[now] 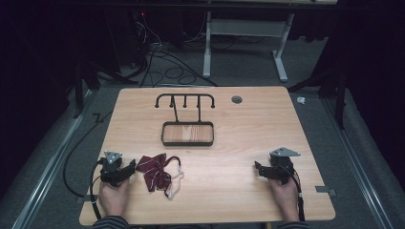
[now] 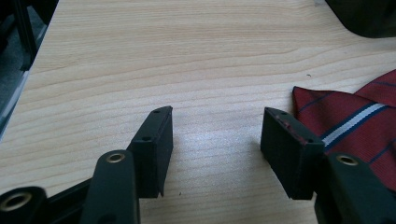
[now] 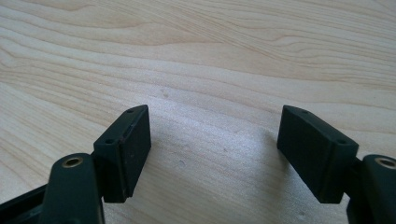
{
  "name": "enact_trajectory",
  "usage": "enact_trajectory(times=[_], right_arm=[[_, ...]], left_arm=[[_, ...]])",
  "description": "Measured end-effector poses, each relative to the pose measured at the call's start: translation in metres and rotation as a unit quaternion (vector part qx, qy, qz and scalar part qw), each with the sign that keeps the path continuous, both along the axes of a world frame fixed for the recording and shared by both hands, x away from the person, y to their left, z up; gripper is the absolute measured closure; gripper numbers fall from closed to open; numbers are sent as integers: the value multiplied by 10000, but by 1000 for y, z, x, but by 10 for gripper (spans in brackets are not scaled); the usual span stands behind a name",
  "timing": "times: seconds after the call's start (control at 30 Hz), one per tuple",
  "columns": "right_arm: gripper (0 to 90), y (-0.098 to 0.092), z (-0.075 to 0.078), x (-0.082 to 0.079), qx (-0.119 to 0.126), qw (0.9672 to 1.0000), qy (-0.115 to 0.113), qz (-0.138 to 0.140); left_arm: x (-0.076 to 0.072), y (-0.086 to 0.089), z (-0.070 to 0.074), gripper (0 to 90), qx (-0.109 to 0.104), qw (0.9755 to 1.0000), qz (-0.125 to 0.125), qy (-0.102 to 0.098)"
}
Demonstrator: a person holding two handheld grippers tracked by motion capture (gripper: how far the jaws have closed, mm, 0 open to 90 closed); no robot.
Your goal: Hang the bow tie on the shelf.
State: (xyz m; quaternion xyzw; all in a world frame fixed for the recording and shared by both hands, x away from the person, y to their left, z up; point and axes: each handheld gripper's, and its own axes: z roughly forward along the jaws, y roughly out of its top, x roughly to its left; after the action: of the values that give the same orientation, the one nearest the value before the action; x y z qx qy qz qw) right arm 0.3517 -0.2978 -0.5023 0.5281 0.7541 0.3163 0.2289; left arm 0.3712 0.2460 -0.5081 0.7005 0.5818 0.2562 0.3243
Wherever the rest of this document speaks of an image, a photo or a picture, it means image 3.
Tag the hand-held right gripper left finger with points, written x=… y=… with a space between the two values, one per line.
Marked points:
x=124 y=155

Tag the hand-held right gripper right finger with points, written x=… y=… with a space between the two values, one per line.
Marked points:
x=314 y=152

